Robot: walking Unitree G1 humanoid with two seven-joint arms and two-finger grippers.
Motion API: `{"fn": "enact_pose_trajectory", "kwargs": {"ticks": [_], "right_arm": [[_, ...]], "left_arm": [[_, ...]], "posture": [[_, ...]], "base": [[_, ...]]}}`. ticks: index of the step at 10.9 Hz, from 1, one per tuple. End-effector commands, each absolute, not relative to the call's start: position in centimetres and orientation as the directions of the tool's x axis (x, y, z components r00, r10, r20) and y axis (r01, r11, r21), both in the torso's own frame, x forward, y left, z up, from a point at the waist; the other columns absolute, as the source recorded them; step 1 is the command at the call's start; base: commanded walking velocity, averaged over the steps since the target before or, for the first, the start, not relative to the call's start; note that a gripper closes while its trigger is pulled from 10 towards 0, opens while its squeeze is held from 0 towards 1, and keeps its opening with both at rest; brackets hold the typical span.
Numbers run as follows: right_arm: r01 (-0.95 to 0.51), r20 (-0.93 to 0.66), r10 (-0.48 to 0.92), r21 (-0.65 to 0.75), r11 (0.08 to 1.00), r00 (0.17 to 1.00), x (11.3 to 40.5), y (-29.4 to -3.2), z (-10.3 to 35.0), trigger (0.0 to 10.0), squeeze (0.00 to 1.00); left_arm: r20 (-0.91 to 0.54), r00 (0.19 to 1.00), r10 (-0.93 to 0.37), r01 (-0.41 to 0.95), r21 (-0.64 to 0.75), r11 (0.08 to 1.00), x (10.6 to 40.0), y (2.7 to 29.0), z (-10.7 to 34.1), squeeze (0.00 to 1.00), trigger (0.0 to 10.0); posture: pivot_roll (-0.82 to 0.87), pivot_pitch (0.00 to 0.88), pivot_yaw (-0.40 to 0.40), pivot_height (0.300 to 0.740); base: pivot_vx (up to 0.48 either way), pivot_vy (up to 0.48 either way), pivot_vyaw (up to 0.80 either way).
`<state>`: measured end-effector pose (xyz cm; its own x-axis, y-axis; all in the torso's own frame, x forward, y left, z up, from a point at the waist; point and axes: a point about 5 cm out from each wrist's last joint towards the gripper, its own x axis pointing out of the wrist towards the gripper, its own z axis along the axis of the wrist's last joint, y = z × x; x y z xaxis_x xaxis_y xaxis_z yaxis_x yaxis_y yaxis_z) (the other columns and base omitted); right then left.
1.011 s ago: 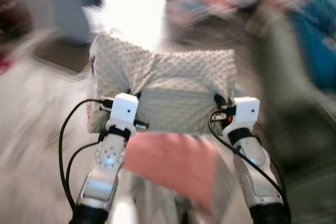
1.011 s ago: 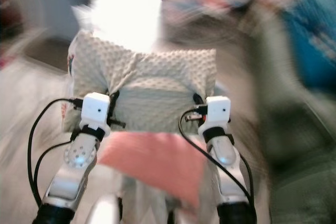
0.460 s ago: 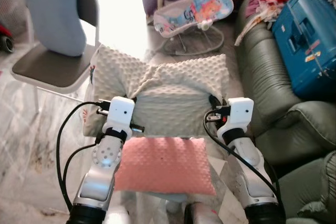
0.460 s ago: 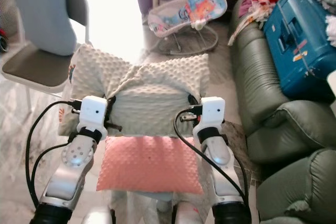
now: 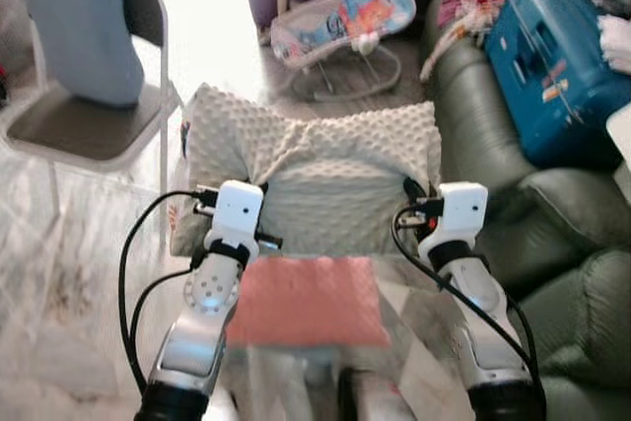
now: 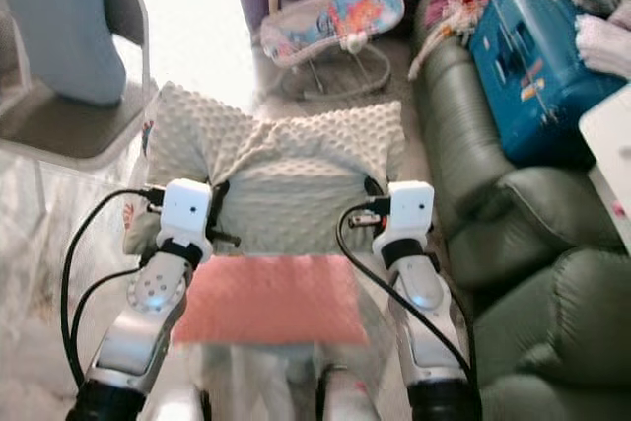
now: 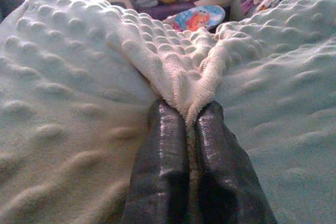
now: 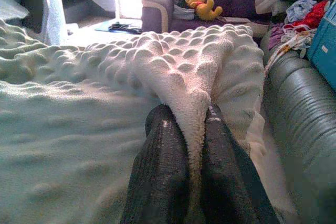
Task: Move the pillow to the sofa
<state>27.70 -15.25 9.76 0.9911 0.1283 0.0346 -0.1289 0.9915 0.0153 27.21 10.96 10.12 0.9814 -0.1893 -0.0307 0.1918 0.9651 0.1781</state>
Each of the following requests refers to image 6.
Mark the grey metal frame chair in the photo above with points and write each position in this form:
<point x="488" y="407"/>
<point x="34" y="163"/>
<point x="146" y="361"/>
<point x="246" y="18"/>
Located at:
<point x="69" y="130"/>

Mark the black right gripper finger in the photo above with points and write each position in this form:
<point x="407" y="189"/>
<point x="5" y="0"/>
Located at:
<point x="374" y="187"/>

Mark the white flat board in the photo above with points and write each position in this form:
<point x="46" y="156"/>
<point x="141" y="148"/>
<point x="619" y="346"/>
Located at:
<point x="611" y="155"/>

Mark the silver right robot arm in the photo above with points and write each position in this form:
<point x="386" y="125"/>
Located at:
<point x="424" y="303"/>

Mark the beige draped cloth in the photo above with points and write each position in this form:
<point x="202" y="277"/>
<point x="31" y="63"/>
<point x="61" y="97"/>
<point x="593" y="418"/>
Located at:
<point x="449" y="19"/>

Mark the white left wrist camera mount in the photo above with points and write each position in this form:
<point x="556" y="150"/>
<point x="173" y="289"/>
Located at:
<point x="185" y="209"/>

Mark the cream dotted pillow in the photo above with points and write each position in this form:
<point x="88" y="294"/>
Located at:
<point x="286" y="184"/>

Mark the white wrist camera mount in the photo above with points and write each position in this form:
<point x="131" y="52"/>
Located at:
<point x="412" y="209"/>
<point x="185" y="209"/>

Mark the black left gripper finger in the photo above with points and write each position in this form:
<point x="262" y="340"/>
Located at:
<point x="220" y="206"/>

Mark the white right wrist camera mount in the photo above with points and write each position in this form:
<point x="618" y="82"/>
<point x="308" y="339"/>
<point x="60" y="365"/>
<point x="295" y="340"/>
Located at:
<point x="412" y="209"/>

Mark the green leather sofa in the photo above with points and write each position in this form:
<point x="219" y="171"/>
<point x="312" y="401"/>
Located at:
<point x="552" y="322"/>

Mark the white folded towel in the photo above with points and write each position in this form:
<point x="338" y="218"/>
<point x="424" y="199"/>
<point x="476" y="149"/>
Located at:
<point x="601" y="46"/>

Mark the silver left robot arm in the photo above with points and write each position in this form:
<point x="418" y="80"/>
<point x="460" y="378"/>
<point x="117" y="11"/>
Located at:
<point x="158" y="293"/>

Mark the pink seat cushion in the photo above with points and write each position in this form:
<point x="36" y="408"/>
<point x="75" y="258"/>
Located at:
<point x="271" y="303"/>

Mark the grey robot right leg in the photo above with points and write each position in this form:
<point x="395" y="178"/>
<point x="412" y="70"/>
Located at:
<point x="350" y="399"/>

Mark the colourful baby bouncer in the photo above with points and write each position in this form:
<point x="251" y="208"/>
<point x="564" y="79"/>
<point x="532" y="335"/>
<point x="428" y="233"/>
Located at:
<point x="335" y="19"/>

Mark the blue hard case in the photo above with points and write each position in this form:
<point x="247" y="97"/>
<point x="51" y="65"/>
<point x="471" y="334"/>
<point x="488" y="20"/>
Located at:
<point x="532" y="76"/>

